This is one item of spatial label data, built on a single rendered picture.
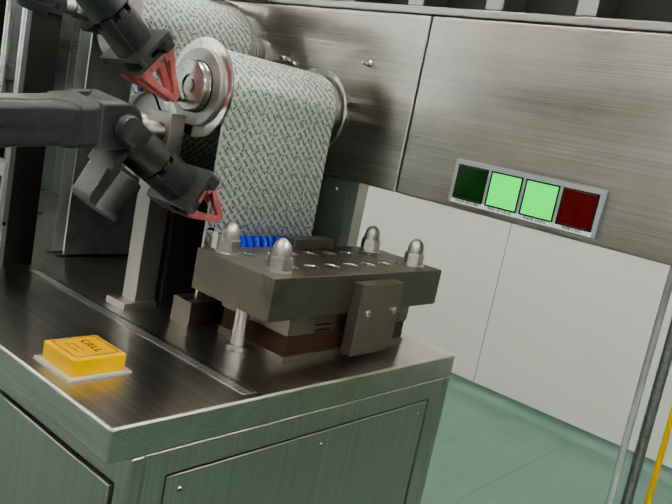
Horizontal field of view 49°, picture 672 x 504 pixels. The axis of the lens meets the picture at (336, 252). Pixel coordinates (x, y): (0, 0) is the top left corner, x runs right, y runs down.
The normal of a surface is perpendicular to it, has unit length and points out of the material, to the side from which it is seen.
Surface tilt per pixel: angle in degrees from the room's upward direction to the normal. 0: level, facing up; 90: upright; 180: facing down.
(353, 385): 90
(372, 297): 90
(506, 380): 90
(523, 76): 90
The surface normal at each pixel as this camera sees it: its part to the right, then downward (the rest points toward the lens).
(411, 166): -0.65, 0.01
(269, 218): 0.74, 0.26
